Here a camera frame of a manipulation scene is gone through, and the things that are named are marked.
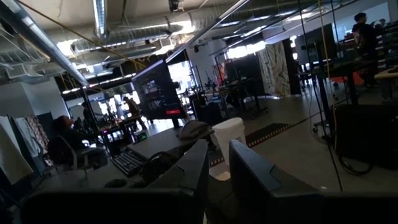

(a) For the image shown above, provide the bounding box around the black equipment box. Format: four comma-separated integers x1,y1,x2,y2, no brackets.
332,103,398,170

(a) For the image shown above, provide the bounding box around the black orange striped mat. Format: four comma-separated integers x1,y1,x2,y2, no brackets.
210,122,292,167

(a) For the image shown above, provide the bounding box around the person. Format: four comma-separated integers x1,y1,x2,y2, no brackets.
80,101,96,125
49,114,108,167
351,12,379,88
123,96,141,125

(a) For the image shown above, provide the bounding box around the dark grey desk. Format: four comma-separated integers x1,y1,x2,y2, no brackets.
30,126,218,190

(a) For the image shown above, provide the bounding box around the patterned white curtain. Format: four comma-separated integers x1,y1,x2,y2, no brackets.
255,41,292,98

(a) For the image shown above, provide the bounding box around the computer monitor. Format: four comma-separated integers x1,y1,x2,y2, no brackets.
131,58,188,121

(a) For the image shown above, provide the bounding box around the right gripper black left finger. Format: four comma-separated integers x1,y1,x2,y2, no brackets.
146,138,210,194

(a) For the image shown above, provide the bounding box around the white hanging cloth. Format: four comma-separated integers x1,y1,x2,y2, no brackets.
0,115,34,187

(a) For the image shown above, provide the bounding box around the black computer mouse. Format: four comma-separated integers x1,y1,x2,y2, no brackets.
103,178,129,189

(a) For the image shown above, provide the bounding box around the black keyboard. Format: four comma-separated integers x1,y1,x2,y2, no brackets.
110,150,147,177

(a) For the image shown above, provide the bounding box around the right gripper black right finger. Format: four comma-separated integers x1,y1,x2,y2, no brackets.
228,139,323,195

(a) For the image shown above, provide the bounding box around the black work table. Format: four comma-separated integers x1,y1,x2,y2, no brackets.
297,57,382,106

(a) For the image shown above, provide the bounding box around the coiled black cable loop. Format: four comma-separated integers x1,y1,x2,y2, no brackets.
338,154,375,176

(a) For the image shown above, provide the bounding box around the office chair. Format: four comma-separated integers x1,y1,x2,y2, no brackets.
46,135,108,175

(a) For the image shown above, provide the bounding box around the long black floor cable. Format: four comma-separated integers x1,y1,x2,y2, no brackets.
297,0,345,192

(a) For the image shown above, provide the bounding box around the silver spiral air duct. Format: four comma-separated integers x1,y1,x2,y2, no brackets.
70,24,184,60

